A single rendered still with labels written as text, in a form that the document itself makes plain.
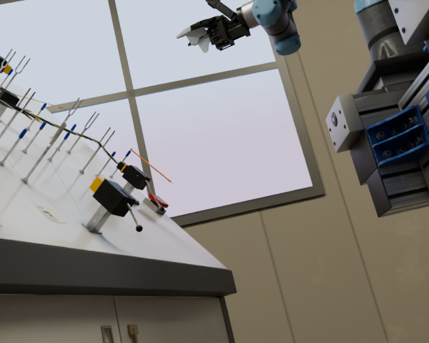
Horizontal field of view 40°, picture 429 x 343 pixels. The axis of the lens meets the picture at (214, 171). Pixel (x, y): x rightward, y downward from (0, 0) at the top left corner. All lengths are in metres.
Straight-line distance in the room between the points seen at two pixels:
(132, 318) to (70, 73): 1.99
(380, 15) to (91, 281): 0.90
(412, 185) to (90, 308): 0.70
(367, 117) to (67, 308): 0.73
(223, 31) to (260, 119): 1.16
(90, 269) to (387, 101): 0.73
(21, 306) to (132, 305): 0.33
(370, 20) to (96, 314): 0.91
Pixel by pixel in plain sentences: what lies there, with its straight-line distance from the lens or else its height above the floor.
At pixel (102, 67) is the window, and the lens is 3.03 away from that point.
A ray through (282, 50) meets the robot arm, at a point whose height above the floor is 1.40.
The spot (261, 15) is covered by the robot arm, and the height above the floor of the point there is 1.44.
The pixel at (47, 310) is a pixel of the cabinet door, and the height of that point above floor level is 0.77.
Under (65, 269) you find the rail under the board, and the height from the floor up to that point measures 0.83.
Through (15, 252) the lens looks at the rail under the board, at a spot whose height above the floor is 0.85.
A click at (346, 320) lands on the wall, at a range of 2.74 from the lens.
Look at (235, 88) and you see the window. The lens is 2.94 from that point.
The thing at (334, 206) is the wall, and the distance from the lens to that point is 2.82.
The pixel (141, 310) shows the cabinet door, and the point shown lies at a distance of 1.26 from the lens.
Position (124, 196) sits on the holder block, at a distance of 1.14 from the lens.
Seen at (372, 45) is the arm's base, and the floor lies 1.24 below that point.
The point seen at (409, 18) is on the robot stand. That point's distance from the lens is 0.96.
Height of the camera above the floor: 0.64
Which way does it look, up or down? 17 degrees up
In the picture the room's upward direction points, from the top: 14 degrees counter-clockwise
